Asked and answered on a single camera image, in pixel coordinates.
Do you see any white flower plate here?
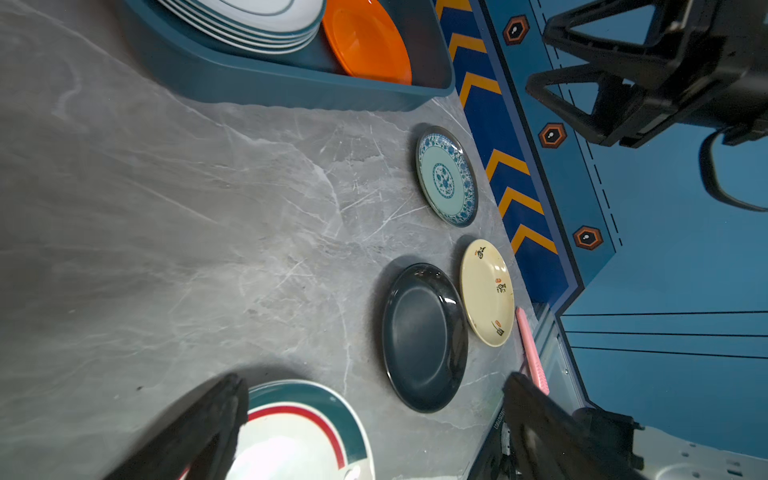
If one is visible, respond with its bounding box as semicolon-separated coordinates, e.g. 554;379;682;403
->
160;0;327;55

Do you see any black plate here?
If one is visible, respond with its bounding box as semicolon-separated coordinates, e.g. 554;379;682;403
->
381;263;469;413

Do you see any teal plastic bin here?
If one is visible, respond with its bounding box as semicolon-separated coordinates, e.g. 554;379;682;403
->
116;1;455;111

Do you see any orange plastic plate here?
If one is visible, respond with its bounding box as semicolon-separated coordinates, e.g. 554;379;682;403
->
322;0;412;85

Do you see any pink handle tool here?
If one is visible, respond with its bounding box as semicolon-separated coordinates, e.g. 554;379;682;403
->
515;307;550;395

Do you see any white plate dark green rim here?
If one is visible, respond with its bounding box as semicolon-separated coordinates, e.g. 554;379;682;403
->
227;379;376;479

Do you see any cream yellow plate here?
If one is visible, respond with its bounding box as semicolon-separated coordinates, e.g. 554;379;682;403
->
460;239;515;348

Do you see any teal patterned small plate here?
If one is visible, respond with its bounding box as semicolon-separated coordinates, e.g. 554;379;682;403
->
415;125;479;228

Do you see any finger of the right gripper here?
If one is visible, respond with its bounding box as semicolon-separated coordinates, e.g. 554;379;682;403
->
526;64;654;146
544;1;690;89

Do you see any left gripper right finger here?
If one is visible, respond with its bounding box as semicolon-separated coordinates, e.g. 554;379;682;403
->
504;372;643;479

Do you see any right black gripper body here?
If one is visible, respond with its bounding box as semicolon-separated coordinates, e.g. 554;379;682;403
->
619;1;767;148

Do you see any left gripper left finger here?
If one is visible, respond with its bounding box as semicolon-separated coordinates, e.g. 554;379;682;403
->
106;374;249;479

